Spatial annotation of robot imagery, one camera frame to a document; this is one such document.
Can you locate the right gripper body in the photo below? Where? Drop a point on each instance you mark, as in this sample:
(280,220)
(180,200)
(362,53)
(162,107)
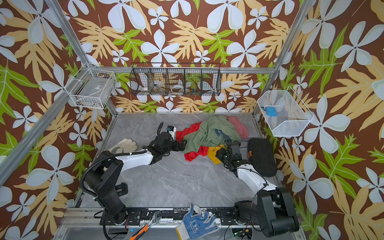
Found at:
(223,152)

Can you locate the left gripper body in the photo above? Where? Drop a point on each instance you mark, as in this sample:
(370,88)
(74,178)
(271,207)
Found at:
(174,146)

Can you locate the yellow cloth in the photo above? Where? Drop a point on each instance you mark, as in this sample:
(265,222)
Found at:
(211,153)

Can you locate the olive green cloth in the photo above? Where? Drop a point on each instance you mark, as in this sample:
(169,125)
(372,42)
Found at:
(217,131)

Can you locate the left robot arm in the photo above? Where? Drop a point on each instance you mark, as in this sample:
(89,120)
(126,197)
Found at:
(100,179)

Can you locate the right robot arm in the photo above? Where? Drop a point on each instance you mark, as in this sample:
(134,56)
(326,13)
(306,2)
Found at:
(271,211)

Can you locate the red cloth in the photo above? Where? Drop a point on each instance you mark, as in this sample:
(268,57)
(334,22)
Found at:
(193,147)

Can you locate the pink cloth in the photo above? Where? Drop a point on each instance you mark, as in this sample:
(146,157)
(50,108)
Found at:
(239,127)

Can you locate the black pad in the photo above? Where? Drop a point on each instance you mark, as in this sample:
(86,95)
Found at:
(261,156)

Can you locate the beige work glove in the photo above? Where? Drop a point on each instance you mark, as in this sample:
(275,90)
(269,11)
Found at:
(124,146)

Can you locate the white tape roll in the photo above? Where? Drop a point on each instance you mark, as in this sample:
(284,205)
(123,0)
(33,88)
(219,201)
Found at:
(177,88)

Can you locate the blue object in basket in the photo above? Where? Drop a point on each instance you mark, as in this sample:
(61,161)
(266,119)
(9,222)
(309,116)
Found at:
(270,111)

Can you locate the blue dotted work glove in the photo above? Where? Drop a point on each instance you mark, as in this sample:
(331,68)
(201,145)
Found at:
(196,223)

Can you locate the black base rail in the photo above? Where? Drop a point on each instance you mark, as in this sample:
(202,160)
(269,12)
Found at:
(138,216)

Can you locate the black wire basket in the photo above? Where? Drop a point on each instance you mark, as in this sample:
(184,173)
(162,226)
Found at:
(198,79)

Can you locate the white wire basket right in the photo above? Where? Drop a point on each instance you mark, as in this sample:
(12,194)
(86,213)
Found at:
(293,114)

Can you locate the white wire basket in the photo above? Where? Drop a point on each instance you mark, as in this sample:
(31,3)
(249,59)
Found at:
(293,114)
(91,87)

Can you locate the orange handled wrench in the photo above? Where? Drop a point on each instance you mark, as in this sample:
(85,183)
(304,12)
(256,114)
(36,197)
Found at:
(157,216)

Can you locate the white wire basket left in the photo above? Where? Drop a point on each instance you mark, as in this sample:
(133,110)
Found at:
(91,87)

